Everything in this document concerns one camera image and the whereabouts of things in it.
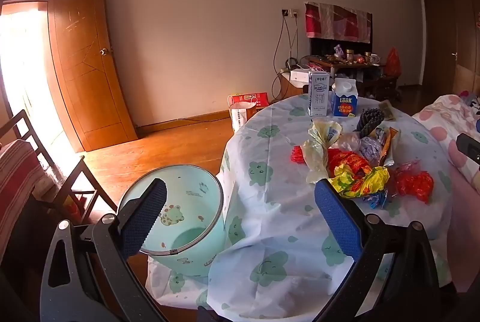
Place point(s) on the yellow crumpled wrapper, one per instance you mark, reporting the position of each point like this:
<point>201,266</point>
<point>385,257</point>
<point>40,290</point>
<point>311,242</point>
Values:
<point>365,181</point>

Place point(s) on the television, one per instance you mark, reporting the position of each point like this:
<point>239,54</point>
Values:
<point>322,46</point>

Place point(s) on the red striped blanket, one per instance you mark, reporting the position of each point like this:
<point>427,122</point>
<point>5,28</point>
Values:
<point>17,187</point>

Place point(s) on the red plastic bag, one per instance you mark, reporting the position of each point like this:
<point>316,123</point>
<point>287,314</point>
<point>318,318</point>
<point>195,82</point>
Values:
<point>393,63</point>

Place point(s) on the red lace television cover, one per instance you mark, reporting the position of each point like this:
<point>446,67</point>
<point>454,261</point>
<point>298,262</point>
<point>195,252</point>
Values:
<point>337,21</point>

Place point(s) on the light green frog-print trash bin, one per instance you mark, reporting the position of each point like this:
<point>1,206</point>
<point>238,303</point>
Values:
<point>187,202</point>

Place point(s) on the wooden door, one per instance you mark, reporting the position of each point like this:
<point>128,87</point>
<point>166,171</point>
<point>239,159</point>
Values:
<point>90,63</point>

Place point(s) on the small red foam net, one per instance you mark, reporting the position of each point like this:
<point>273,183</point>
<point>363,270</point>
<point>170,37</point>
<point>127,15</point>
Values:
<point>297,155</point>

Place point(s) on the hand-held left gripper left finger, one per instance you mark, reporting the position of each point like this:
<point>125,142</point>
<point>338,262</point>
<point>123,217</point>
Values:
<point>144,218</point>

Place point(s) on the red cardboard box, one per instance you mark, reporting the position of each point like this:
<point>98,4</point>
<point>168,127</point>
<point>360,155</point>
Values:
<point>255,98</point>

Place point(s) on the white paper shopping bag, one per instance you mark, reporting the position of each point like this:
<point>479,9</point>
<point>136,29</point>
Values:
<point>242,115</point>

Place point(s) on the wooden cabinet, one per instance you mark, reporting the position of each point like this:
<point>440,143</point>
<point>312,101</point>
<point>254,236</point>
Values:
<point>356,76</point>

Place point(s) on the dark wooden wardrobe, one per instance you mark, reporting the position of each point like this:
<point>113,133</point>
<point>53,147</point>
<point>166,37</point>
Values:
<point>438,36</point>

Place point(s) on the wall socket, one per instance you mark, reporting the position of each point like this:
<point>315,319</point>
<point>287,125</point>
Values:
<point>290,12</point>

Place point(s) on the blue gable-top carton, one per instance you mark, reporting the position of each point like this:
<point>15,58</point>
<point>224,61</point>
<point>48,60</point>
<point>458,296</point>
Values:
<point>344,100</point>

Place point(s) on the dark wooden chair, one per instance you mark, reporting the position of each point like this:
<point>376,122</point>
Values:
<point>75,175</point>

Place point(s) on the gold tin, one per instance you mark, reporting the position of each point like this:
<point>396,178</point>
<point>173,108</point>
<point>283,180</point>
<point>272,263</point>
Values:
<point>350,55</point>

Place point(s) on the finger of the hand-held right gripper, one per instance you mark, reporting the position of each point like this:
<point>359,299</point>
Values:
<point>470,149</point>

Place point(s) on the red orange snack wrapper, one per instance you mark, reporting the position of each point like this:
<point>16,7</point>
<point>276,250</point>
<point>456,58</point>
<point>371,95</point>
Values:
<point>348,160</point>

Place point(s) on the white mug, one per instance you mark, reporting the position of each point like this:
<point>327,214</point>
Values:
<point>375,59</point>

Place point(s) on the red plastic item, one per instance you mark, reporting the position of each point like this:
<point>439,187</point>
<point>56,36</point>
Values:
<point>71,207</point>

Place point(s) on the dark knitted glove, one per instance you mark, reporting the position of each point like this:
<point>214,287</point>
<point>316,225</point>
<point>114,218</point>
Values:
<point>369,121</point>

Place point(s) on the purple ornament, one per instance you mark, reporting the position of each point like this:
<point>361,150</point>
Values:
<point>339,51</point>

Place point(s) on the tall white blue milk carton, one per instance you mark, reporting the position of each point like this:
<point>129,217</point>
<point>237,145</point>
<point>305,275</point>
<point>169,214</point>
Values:
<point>318,95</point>

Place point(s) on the pink floral bedding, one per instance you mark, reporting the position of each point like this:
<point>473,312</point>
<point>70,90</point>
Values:
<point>442,115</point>

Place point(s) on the clear plastic bag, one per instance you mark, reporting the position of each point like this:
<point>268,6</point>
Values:
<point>347,141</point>

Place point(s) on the yellow white plastic bag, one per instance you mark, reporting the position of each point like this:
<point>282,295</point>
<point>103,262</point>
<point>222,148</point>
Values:
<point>318,153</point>

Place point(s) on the purple plastic bag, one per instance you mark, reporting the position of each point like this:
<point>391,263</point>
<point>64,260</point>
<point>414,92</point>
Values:
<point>371,149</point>

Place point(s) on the flat white box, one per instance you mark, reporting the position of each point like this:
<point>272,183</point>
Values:
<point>302,76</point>

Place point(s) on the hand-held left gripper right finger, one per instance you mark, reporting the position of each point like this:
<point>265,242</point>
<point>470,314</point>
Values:
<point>337,222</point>

